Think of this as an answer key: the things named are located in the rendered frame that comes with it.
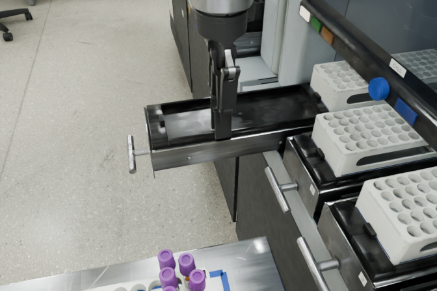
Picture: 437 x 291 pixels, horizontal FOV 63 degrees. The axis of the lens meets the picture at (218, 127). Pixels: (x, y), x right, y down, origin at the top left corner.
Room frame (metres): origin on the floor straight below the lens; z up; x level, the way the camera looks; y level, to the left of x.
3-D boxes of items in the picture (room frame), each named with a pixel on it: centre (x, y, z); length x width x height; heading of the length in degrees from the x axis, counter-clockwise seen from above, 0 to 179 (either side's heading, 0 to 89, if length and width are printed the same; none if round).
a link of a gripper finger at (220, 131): (0.48, -0.01, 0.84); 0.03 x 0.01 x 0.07; 104
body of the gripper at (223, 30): (0.50, 0.00, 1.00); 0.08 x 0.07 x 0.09; 14
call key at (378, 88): (0.39, -0.21, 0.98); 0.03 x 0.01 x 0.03; 14
